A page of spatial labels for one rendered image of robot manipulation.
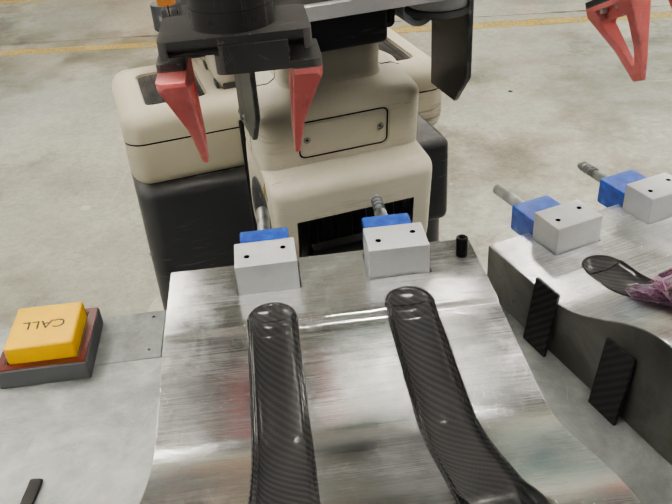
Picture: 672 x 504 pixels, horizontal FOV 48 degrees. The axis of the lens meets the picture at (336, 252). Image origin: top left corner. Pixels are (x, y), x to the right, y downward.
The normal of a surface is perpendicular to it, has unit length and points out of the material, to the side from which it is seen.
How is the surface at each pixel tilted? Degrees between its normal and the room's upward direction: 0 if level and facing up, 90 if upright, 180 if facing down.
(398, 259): 90
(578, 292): 0
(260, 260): 0
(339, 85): 38
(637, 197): 90
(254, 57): 89
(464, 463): 27
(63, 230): 0
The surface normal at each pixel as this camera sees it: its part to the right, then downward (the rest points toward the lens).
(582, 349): -0.91, 0.27
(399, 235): -0.06, -0.83
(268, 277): 0.13, 0.55
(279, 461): -0.03, -0.97
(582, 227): 0.41, 0.48
